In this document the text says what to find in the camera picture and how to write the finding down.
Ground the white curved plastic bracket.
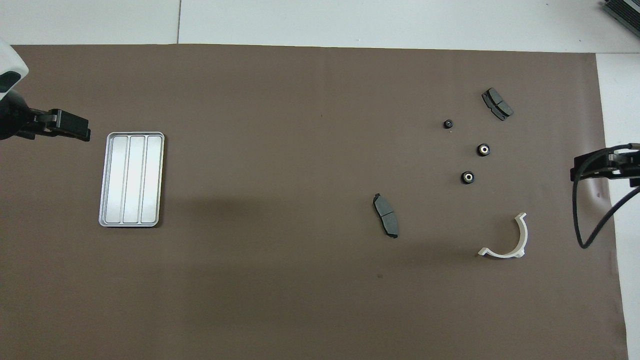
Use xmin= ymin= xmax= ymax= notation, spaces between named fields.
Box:
xmin=477 ymin=212 xmax=529 ymax=259

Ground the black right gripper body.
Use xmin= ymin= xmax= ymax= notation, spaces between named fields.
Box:
xmin=609 ymin=147 xmax=640 ymax=188

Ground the short dark grey brake pad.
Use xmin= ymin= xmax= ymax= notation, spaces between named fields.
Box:
xmin=481 ymin=87 xmax=514 ymax=122

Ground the grey ribbed device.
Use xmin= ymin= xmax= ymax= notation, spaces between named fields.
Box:
xmin=602 ymin=0 xmax=640 ymax=38

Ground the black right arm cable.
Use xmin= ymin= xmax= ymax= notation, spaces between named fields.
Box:
xmin=572 ymin=144 xmax=640 ymax=249

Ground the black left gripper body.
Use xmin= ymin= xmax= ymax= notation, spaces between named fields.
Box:
xmin=0 ymin=90 xmax=53 ymax=141

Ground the long dark grey brake pad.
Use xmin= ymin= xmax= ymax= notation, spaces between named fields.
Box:
xmin=372 ymin=193 xmax=400 ymax=239

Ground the brown table mat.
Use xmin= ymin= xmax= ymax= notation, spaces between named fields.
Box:
xmin=0 ymin=44 xmax=630 ymax=360

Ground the silver metal tray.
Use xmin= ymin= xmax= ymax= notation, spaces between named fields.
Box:
xmin=98 ymin=131 xmax=166 ymax=228

